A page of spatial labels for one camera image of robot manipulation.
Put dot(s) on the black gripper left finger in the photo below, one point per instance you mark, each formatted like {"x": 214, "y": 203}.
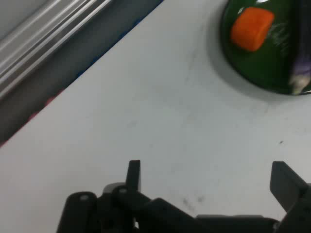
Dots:
{"x": 133, "y": 174}

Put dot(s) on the long aluminium frame rail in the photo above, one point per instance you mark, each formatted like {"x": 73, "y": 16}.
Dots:
{"x": 36, "y": 41}

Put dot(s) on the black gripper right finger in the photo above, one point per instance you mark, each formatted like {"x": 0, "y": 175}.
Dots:
{"x": 289, "y": 187}

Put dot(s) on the dark green round plate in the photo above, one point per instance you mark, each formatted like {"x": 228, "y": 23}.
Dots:
{"x": 255, "y": 65}

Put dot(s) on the orange toy carrot piece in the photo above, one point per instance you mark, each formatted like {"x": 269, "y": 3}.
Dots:
{"x": 251, "y": 29}

